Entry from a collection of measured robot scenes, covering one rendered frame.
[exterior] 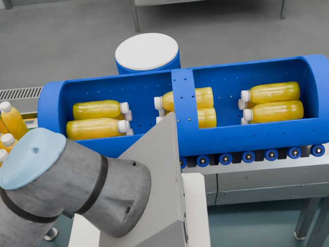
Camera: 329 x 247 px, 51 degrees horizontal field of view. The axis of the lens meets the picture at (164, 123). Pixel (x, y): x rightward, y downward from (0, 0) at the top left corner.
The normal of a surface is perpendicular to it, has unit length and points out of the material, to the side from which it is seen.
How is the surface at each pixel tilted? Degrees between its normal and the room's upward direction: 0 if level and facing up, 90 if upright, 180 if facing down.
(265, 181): 70
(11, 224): 55
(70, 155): 47
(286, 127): 76
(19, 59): 0
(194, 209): 0
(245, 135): 80
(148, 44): 0
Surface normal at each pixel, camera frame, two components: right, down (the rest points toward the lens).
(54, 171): 0.51, 0.05
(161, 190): -0.76, -0.44
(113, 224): -0.12, 0.47
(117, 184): 0.36, -0.37
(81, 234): -0.11, -0.70
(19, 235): 0.26, 0.42
